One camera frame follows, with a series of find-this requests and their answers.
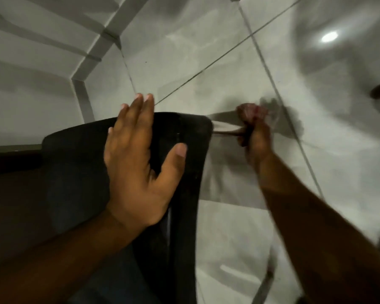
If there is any black padded chair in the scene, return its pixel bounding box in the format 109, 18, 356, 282
41, 112, 213, 304

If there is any person's right hand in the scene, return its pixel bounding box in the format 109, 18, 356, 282
236, 103, 273, 172

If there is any person's left forearm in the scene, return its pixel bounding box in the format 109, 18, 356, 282
0, 208, 140, 304

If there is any person's right forearm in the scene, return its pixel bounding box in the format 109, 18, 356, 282
254, 155, 380, 304

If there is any person's left hand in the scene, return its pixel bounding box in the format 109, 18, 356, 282
103, 94, 188, 232

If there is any grey metal chair leg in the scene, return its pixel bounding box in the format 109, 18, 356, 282
251, 247, 278, 304

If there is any dark brown wooden furniture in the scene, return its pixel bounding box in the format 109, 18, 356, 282
0, 145, 56, 269

